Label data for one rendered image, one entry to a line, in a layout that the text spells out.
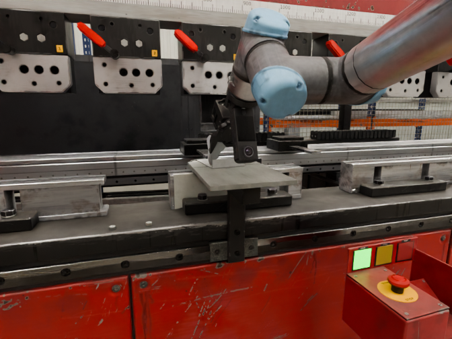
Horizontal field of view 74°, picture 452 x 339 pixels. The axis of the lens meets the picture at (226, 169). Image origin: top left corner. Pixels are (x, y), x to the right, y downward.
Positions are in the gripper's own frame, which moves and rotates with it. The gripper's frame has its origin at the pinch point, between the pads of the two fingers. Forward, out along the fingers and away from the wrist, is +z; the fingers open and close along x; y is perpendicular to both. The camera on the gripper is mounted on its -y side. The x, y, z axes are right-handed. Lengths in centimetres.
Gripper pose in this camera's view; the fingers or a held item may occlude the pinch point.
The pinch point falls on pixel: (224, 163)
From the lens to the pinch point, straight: 74.3
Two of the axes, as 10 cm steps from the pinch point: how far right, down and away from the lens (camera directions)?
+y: -2.8, -7.8, 5.6
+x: -9.3, 0.8, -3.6
